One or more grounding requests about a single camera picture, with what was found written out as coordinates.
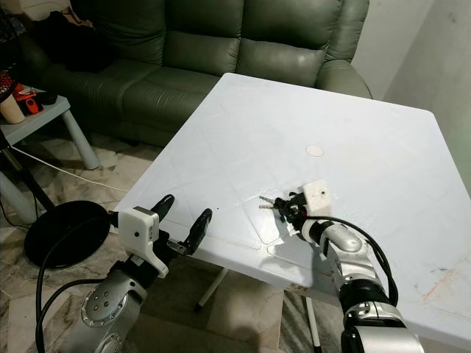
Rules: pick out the silver key bunch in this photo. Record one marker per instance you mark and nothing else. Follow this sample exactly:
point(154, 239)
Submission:
point(267, 199)

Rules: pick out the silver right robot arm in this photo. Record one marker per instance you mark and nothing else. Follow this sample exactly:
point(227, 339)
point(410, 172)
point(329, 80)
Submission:
point(342, 239)

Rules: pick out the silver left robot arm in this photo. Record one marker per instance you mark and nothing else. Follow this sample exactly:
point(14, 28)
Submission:
point(110, 309)

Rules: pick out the round white table cap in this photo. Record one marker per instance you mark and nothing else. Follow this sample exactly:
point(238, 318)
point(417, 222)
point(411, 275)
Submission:
point(315, 151)

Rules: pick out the white plastic table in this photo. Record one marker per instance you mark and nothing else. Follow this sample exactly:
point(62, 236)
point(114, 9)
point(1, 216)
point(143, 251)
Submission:
point(265, 125)

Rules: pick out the black round fan base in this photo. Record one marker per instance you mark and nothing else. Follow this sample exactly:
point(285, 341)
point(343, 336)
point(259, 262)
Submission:
point(66, 235)

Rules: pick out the black fan pole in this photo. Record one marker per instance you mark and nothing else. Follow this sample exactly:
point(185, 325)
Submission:
point(29, 184)

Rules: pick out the grey side table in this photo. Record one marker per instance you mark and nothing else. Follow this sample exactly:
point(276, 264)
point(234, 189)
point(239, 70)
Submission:
point(49, 118)

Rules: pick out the green leather sofa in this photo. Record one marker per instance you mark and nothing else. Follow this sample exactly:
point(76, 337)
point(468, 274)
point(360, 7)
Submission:
point(191, 51)

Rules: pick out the orange and black tool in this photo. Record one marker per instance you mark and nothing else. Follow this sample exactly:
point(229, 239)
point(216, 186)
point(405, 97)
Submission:
point(33, 105)

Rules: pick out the beige cup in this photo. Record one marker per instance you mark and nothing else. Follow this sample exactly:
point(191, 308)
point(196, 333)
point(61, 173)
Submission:
point(12, 110)

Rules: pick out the black clothing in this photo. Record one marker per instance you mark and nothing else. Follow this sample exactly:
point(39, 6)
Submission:
point(73, 40)

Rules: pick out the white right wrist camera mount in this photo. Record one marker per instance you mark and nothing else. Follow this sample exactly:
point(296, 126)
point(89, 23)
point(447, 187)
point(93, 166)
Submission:
point(316, 197)

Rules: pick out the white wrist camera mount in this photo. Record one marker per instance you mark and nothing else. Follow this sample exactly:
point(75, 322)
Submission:
point(316, 197)
point(140, 229)

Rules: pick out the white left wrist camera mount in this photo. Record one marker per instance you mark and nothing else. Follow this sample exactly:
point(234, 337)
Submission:
point(140, 229)

